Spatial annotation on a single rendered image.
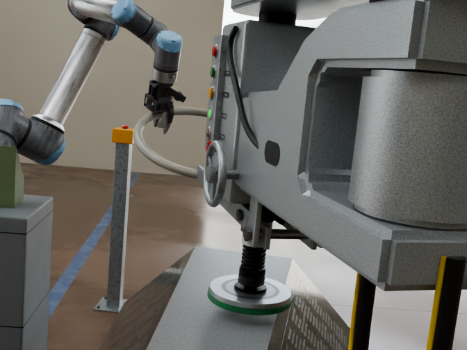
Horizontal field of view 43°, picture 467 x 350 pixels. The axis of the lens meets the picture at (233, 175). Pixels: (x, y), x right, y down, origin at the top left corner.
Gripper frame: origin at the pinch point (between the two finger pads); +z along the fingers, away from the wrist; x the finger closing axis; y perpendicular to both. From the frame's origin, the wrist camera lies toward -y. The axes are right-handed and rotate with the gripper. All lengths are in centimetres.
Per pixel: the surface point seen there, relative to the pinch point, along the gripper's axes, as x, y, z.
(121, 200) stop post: -73, -41, 95
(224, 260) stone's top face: 57, 15, 17
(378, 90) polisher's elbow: 117, 65, -79
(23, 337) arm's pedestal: 5, 57, 77
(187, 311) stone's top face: 80, 51, 1
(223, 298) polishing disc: 86, 46, -6
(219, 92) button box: 61, 35, -48
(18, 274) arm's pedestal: -4, 55, 53
